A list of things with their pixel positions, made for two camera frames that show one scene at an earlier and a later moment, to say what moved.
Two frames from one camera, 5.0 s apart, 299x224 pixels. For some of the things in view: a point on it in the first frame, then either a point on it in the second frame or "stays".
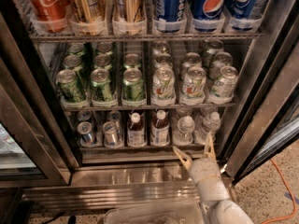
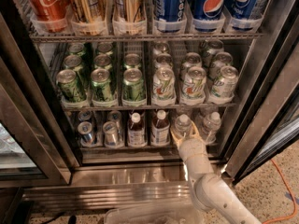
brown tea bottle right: [161, 130] stays
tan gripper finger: [209, 150] → [197, 135]
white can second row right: [222, 59] stays
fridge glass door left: [36, 149] stays
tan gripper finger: [187, 161] → [177, 140]
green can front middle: [101, 84] stays
